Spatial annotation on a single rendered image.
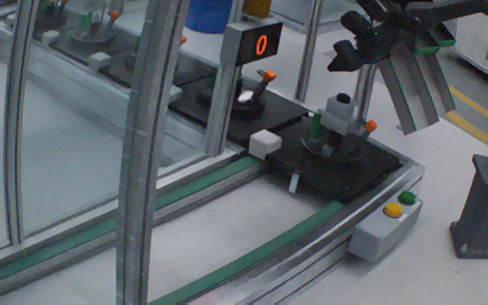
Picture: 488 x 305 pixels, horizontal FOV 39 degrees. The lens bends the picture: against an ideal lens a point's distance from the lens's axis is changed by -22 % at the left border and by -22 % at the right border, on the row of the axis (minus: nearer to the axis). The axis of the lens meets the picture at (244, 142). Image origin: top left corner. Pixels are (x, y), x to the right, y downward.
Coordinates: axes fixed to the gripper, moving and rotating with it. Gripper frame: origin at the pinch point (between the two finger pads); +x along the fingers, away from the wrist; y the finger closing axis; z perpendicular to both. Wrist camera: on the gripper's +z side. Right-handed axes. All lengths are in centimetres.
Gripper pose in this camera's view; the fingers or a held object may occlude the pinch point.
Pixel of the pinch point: (347, 60)
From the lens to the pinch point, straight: 164.4
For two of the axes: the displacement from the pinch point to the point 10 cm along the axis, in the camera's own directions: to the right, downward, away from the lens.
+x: -6.5, 3.9, 6.5
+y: -6.0, 2.7, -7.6
